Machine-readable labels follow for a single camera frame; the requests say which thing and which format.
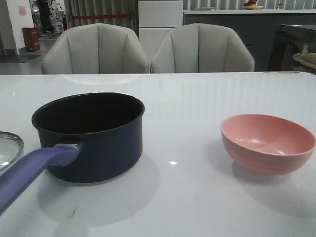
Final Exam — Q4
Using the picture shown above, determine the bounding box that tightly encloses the person in black shirt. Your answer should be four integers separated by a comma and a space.
36, 0, 55, 34

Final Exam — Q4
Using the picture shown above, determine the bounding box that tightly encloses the red barrier belt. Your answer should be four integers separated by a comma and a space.
72, 13, 132, 20

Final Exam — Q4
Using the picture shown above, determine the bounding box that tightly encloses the beige upholstered chair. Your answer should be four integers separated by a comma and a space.
41, 23, 149, 75
150, 23, 255, 74

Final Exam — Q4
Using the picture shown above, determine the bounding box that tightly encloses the grey curtain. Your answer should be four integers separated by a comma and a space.
65, 0, 138, 31

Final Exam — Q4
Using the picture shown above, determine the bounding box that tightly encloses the pink bowl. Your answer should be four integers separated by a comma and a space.
220, 114, 316, 175

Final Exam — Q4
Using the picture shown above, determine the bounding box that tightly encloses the right beige upholstered chair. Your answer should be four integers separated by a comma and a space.
150, 23, 255, 74

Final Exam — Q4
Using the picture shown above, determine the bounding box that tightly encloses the left beige upholstered chair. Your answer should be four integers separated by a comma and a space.
41, 23, 149, 75

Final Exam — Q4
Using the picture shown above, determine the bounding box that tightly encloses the dark kitchen counter cabinet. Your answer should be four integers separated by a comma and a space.
184, 9, 316, 71

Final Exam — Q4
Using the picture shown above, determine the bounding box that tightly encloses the fruit bowl on counter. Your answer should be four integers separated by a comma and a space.
242, 0, 264, 10

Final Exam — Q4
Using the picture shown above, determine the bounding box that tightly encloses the dark blue saucepan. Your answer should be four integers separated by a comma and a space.
0, 92, 145, 211

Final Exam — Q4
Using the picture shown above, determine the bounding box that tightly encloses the dark floor mat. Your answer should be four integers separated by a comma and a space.
0, 55, 40, 63

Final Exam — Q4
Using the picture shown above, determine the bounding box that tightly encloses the pink wall notice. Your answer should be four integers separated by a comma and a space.
18, 6, 26, 16

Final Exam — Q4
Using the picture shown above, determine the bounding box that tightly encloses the red trash bin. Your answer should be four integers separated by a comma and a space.
22, 27, 40, 52

